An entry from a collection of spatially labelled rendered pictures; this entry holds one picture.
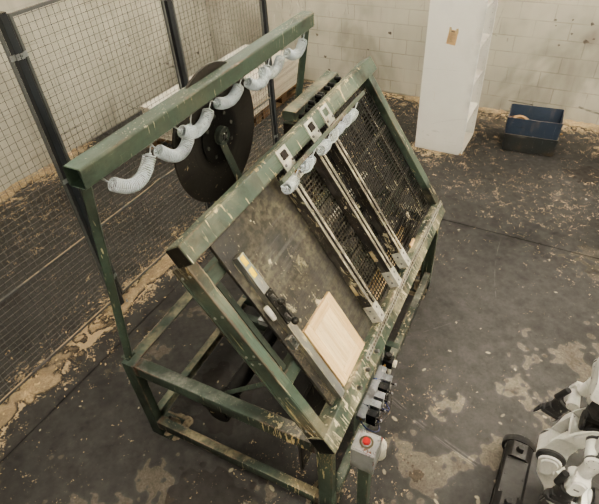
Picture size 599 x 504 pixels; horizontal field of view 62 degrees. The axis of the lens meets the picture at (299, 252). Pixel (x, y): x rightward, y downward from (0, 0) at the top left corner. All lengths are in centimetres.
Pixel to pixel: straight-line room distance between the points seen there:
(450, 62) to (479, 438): 399
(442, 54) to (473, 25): 43
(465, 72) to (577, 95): 192
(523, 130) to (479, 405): 372
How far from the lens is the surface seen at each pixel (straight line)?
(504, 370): 414
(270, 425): 280
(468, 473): 364
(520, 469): 352
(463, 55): 606
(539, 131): 663
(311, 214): 270
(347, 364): 282
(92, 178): 224
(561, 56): 739
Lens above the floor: 319
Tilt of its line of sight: 41 degrees down
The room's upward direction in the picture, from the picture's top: 4 degrees counter-clockwise
